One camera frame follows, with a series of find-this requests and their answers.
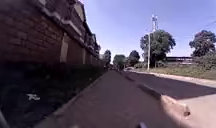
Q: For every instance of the long low building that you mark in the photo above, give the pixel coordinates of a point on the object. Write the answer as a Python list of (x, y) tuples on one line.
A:
[(179, 60)]

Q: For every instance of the pale path edging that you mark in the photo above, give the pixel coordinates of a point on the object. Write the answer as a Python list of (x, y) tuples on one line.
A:
[(72, 101)]

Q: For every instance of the brick boundary wall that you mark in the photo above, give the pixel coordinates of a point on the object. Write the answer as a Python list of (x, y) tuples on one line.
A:
[(29, 36)]

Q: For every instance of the grey asphalt road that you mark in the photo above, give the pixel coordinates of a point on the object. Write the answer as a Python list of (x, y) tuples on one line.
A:
[(169, 85)]

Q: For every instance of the bushes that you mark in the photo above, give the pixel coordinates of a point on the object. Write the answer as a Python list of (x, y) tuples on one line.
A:
[(209, 60)]

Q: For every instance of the row of buildings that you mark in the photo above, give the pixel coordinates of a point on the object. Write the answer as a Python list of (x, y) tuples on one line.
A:
[(79, 16)]

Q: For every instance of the red brick path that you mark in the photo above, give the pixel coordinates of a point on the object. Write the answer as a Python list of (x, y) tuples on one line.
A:
[(112, 100)]

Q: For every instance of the weedy verge strip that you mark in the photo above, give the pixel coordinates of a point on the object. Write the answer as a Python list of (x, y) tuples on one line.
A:
[(36, 86)]

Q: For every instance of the pale pavement strip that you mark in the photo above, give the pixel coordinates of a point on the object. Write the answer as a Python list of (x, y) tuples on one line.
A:
[(182, 77)]

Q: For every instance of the white litter piece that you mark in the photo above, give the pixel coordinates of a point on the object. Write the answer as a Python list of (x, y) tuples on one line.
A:
[(33, 97)]

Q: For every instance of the pale concrete driveway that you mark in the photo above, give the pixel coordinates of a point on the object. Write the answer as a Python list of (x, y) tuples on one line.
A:
[(206, 110)]

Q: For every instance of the concrete kerb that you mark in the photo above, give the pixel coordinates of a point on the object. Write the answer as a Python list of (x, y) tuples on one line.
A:
[(172, 105)]

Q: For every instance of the grass verge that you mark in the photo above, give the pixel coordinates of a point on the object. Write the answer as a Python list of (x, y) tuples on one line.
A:
[(189, 71)]

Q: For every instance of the pale mast pole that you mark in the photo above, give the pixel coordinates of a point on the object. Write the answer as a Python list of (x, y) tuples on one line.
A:
[(149, 46)]

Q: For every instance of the pale vehicle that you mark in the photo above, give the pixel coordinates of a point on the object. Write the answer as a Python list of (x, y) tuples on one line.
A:
[(129, 68)]

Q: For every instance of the round dark tree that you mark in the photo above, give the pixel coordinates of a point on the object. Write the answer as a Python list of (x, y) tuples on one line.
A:
[(202, 41), (161, 43)]

